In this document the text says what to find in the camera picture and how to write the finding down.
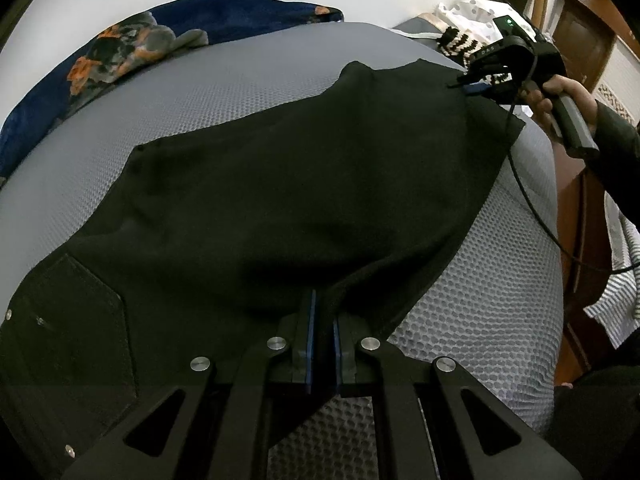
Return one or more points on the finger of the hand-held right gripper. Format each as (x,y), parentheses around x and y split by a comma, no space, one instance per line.
(477,74)
(475,90)

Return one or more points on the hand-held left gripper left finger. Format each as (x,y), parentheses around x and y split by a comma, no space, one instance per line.
(311,322)

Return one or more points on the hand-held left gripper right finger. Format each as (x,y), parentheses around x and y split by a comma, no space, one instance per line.
(337,340)

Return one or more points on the black pants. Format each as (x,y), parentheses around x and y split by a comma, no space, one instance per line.
(250,185)

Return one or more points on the person's right hand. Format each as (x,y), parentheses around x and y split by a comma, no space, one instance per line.
(572,89)

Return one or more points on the black cream zigzag knit cloth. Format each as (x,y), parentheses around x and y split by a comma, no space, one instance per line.
(455,42)

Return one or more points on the brown wooden door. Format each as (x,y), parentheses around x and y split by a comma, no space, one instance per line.
(585,30)

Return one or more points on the white dotted cloth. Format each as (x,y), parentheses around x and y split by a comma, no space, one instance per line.
(470,12)

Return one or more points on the grey cushion with white strip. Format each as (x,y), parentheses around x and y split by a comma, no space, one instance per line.
(420,25)

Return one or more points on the grey honeycomb mattress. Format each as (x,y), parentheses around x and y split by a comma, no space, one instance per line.
(250,75)

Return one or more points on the white grey striped cloth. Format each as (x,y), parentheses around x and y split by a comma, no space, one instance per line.
(615,305)

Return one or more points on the blue floral blanket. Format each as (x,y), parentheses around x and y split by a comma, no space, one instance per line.
(225,15)

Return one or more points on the person's dark clothing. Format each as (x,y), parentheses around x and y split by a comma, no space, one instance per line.
(595,425)

